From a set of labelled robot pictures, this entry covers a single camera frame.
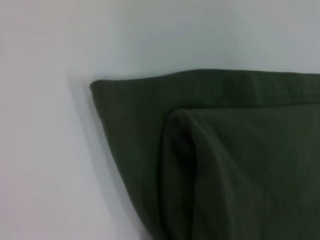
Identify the dark green FREE t-shirt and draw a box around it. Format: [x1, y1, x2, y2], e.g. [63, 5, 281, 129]
[89, 68, 320, 240]

